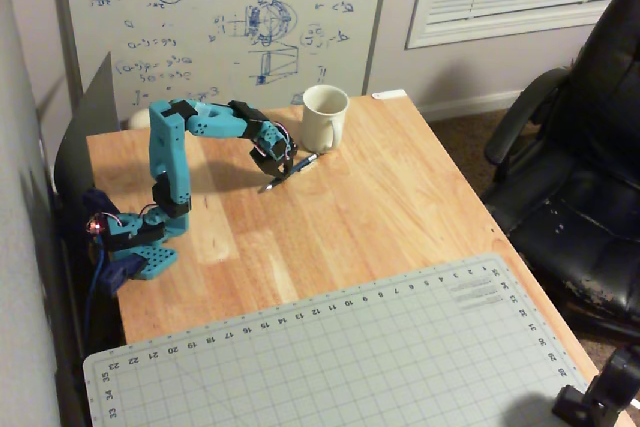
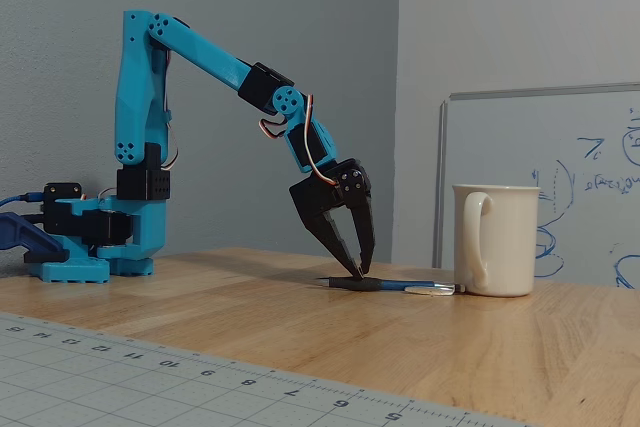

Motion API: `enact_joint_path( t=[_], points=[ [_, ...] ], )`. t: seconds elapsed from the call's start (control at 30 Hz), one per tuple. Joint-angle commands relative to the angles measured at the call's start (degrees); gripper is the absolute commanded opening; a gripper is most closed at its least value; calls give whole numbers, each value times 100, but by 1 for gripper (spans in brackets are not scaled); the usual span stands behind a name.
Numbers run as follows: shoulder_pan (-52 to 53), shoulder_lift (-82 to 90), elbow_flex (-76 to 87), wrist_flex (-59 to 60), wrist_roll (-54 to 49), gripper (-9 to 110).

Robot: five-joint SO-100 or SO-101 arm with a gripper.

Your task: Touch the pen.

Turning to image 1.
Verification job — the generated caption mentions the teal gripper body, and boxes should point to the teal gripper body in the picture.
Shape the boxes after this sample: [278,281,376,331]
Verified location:
[251,121,300,162]

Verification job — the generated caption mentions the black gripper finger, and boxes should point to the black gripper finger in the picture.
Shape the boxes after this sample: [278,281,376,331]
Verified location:
[280,146,300,179]
[249,151,286,180]

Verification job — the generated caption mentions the dark blue pen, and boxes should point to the dark blue pen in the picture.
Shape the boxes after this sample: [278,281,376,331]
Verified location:
[257,153,319,193]

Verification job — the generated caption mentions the cream ceramic mug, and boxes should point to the cream ceramic mug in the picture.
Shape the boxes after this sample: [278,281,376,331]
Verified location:
[302,85,350,153]

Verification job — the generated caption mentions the whiteboard with blue drawings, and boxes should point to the whiteboard with blue drawings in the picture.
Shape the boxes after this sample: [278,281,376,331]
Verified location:
[48,0,394,114]

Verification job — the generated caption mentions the controller board with red light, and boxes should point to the controller board with red light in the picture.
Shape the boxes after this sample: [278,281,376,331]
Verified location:
[84,214,109,237]

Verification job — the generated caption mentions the dark grey flat panel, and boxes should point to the dark grey flat panel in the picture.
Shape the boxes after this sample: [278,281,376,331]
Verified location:
[53,51,122,198]

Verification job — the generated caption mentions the dark blue table clamp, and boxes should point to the dark blue table clamp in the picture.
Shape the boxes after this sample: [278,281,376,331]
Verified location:
[81,188,147,298]

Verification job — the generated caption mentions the grey gridded cutting mat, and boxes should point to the grey gridded cutting mat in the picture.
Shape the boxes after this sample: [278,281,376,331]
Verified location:
[82,252,591,427]

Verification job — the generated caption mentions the black leather office chair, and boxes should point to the black leather office chair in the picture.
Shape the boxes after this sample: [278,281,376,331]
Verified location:
[482,0,640,344]

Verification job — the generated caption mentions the blue cable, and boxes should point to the blue cable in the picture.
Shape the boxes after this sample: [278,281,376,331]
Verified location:
[83,241,109,348]

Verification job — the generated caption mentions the black plastic clamp mount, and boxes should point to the black plastic clamp mount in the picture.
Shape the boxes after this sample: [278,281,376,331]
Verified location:
[551,344,640,426]

